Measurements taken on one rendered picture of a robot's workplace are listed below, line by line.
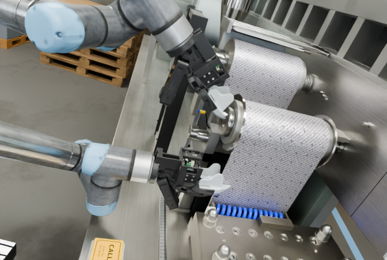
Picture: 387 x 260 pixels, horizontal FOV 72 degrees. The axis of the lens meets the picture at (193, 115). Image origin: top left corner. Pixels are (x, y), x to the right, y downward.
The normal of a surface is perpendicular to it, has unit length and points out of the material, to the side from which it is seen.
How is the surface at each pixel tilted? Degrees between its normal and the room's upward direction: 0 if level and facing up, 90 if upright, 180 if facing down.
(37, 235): 0
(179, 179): 90
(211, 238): 0
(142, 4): 105
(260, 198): 90
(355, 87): 90
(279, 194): 90
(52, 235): 0
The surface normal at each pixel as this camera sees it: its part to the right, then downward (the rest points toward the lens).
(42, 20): -0.37, 0.33
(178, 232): 0.29, -0.85
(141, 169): 0.22, 0.02
